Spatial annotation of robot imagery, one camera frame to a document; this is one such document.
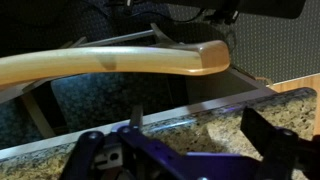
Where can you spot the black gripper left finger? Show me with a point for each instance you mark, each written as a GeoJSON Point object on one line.
{"type": "Point", "coordinates": [173, 163]}

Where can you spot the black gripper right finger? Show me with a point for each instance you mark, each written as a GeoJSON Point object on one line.
{"type": "Point", "coordinates": [283, 153]}

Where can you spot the wooden chair with slatted back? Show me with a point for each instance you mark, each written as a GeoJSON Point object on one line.
{"type": "Point", "coordinates": [133, 60]}

